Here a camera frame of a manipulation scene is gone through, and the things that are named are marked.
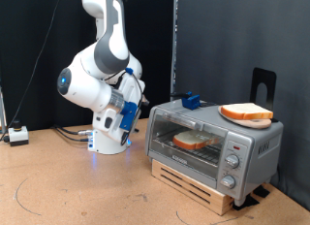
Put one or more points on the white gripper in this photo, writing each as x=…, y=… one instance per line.
x=108, y=123

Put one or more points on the black spatula with blue block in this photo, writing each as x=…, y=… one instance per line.
x=190, y=102

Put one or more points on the white bread slice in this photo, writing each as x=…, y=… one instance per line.
x=245, y=109
x=190, y=139

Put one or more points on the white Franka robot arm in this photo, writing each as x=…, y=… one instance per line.
x=106, y=50

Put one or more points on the silver oven temperature knob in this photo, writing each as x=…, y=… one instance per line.
x=232, y=161

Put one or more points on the silver oven timer knob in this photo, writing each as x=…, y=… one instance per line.
x=228, y=182

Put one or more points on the silver toaster oven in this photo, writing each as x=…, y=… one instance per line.
x=258, y=144

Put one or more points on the vertical metal pole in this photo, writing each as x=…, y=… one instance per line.
x=174, y=40

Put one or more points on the wooden pallet base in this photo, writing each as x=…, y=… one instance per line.
x=193, y=192

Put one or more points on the round pinkish wooden plate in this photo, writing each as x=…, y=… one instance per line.
x=255, y=123

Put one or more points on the black metal bookend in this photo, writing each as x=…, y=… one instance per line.
x=255, y=76

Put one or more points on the emergency stop button box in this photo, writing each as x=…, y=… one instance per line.
x=17, y=136

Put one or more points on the black tape patch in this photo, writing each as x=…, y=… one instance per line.
x=262, y=191

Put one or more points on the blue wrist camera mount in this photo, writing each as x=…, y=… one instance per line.
x=128, y=116

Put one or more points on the metal frame leg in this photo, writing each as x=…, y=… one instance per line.
x=2, y=112

